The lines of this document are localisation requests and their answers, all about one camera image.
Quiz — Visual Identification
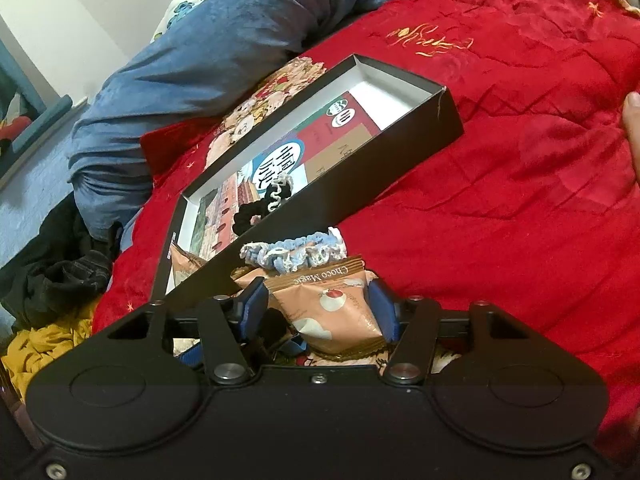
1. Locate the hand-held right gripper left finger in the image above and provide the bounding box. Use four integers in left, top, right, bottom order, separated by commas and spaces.
95, 276, 273, 387

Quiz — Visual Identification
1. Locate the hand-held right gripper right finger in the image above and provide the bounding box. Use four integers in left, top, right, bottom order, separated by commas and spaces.
367, 279, 543, 387

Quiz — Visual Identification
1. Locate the black cardboard box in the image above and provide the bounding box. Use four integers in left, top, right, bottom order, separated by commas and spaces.
162, 52, 466, 306

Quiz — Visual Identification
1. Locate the blue and white scrunchie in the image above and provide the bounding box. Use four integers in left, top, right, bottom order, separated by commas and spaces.
240, 227, 348, 276

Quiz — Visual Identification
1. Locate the black and white scrunchie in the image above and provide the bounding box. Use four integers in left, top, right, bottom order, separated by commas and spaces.
262, 172, 301, 213

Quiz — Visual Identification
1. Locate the red embroidered blanket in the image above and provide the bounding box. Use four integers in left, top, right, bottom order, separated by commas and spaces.
92, 0, 640, 456

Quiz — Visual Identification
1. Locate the printed picture card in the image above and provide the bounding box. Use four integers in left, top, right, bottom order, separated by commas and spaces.
187, 87, 386, 261

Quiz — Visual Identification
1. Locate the black clothing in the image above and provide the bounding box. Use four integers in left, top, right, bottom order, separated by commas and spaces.
0, 195, 123, 331

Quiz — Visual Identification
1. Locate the yellow cloth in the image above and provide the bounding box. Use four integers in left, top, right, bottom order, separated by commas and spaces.
0, 300, 101, 401

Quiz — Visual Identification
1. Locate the blue duvet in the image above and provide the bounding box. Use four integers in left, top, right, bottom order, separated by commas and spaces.
67, 0, 426, 243

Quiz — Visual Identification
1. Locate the teal shelf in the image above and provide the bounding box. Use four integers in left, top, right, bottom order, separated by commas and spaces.
0, 40, 73, 186

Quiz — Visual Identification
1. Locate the colourful stuffed toy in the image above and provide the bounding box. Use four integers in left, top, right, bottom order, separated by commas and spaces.
0, 77, 33, 156

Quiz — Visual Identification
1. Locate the floral pillow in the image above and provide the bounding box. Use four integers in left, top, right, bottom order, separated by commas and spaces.
150, 0, 213, 43

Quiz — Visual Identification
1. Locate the person's bare leg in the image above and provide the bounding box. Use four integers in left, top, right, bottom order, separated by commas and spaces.
621, 91, 640, 188

